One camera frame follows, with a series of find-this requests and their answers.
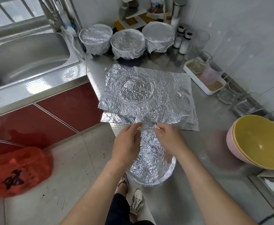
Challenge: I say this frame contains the red kitchen cabinet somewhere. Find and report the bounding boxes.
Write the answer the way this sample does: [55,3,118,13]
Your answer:
[0,82,104,160]

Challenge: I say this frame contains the foil-wrapped bowl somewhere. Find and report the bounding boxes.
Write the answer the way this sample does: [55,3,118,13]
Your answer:
[142,21,176,54]

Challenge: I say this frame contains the red plastic bag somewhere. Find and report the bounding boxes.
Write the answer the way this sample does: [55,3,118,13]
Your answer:
[0,147,53,199]

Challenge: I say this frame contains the person's left forearm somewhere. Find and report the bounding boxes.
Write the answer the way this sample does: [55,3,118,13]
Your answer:
[61,162,135,225]

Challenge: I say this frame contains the person's right hand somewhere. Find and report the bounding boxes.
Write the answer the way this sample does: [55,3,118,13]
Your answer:
[154,122,189,158]

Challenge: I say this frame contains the tall white steel-capped bottle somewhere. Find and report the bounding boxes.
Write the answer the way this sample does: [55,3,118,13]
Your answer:
[171,0,188,28]

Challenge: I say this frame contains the colourful snack packet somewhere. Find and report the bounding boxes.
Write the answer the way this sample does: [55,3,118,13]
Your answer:
[149,0,167,19]

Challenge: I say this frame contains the pink bowl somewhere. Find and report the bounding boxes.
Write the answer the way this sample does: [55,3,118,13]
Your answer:
[226,126,250,164]

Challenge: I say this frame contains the white corner shelf rack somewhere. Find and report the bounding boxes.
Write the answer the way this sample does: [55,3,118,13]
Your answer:
[118,0,173,28]

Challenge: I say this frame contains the white shaker with black lid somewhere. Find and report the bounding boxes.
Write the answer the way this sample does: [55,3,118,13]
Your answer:
[179,30,193,55]
[174,25,185,49]

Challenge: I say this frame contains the yellow bowl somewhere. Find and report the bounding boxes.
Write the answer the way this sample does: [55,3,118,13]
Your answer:
[233,115,274,170]

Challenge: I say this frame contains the black cable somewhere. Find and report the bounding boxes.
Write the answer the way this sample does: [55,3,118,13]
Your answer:
[259,208,274,225]

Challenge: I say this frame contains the person's left white shoe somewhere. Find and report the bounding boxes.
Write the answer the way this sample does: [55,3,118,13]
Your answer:
[116,175,128,195]

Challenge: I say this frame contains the person's right white shoe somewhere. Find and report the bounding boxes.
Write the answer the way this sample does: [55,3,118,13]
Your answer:
[129,187,144,214]

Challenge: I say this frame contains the person's right forearm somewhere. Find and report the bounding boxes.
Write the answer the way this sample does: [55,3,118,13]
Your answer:
[174,150,258,225]

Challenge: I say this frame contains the stack of aluminium foil sheets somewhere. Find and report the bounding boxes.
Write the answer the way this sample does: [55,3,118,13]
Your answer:
[98,64,199,131]

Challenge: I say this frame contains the pink translucent cup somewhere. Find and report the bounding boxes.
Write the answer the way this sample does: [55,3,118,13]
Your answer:
[200,63,223,86]

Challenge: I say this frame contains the stainless steel sink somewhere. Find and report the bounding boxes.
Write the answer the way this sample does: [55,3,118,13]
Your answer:
[0,28,87,120]

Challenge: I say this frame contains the white dish brush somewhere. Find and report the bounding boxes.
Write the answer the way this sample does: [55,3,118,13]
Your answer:
[64,26,78,38]

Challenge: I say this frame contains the metal window railing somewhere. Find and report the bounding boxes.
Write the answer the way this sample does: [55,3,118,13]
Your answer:
[0,0,44,28]

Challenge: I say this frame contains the person's dark trousers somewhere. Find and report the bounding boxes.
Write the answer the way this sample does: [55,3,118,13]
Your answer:
[105,193,154,225]

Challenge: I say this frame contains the person's white shoe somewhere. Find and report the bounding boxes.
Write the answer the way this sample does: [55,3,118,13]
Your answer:
[129,187,144,214]
[116,175,128,195]

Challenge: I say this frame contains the foil-covered bowl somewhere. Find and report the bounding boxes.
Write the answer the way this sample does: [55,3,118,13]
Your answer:
[79,24,114,56]
[123,123,177,187]
[110,29,146,60]

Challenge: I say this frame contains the steel faucet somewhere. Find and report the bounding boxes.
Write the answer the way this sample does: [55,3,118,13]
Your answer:
[39,0,63,32]

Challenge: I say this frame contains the person's left hand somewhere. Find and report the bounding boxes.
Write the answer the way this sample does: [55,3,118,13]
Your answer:
[110,122,143,171]

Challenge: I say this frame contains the white rectangular tray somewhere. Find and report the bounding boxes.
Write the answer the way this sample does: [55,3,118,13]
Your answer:
[183,59,228,96]

